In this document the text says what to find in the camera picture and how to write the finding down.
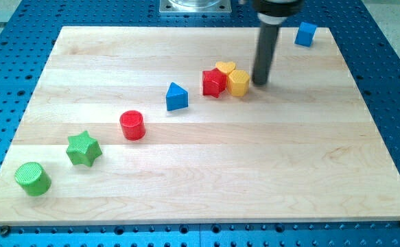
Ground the black robot arm end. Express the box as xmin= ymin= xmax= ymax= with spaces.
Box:
xmin=252 ymin=0 xmax=305 ymax=25

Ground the red star block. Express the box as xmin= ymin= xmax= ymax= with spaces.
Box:
xmin=202 ymin=69 xmax=227 ymax=98

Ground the green star block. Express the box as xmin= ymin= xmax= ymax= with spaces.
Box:
xmin=66 ymin=130 xmax=102 ymax=167

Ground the blue triangle block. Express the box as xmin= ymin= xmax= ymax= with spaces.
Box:
xmin=165 ymin=82 xmax=189 ymax=111

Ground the yellow hexagon block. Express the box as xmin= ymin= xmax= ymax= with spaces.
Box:
xmin=227 ymin=70 xmax=250 ymax=97

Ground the yellow heart block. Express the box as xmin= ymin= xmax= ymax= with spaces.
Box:
xmin=215 ymin=61 xmax=237 ymax=75

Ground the red cylinder block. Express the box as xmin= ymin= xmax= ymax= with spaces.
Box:
xmin=119 ymin=110 xmax=145 ymax=141

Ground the wooden board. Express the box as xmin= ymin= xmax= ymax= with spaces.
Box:
xmin=0 ymin=26 xmax=400 ymax=226

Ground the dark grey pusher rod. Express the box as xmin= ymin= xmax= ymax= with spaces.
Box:
xmin=252 ymin=22 xmax=280 ymax=86

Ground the blue cube block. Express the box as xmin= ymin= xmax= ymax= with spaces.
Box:
xmin=294 ymin=22 xmax=318 ymax=47

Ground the green cylinder block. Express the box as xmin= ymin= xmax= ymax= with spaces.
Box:
xmin=14 ymin=162 xmax=51 ymax=196

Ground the blue perforated table plate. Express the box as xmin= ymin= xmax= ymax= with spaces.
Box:
xmin=0 ymin=1 xmax=400 ymax=246

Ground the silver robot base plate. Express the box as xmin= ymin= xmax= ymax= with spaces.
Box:
xmin=159 ymin=0 xmax=232 ymax=14

